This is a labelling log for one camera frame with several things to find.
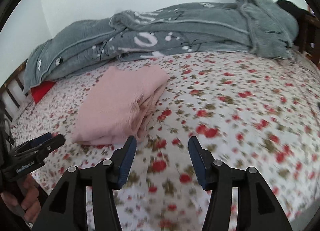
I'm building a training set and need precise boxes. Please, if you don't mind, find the pink knitted sweater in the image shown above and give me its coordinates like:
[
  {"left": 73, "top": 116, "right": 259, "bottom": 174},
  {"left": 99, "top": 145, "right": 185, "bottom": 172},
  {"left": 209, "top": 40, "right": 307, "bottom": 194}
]
[{"left": 72, "top": 65, "right": 169, "bottom": 146}]

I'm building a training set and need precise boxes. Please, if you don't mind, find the red pillow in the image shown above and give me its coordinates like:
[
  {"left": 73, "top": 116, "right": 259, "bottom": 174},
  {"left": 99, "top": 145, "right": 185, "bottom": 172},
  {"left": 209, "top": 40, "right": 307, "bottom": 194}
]
[{"left": 30, "top": 81, "right": 55, "bottom": 104}]

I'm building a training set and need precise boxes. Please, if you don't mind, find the person's left hand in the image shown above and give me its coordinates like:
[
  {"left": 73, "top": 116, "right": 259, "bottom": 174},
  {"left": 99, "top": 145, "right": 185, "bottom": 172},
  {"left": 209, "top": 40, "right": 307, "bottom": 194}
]
[{"left": 0, "top": 173, "right": 42, "bottom": 224}]

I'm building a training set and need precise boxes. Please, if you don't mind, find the dark wooden headboard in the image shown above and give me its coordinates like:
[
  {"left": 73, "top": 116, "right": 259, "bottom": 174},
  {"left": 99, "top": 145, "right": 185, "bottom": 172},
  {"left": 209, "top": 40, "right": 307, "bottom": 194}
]
[{"left": 1, "top": 61, "right": 28, "bottom": 121}]

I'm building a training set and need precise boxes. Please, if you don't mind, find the black garment on footboard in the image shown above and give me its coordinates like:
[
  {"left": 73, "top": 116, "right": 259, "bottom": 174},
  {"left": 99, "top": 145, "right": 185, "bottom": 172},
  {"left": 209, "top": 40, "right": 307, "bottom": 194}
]
[{"left": 276, "top": 0, "right": 310, "bottom": 20}]

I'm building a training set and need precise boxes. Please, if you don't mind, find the grey printed quilt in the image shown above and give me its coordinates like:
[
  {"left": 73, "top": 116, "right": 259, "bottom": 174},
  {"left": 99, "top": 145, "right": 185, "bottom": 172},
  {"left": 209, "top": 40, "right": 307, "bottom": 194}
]
[{"left": 23, "top": 0, "right": 299, "bottom": 93}]

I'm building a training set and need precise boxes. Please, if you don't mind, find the floral bed sheet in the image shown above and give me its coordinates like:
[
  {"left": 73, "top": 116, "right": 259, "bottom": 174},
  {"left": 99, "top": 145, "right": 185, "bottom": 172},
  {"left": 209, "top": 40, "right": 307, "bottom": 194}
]
[{"left": 10, "top": 50, "right": 320, "bottom": 231}]

